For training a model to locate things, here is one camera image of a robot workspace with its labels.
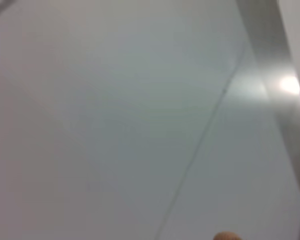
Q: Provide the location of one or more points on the brown woven tote bag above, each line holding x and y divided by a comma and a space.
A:
226, 236

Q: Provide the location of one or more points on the silver aluminium frame post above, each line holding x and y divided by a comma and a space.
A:
270, 50

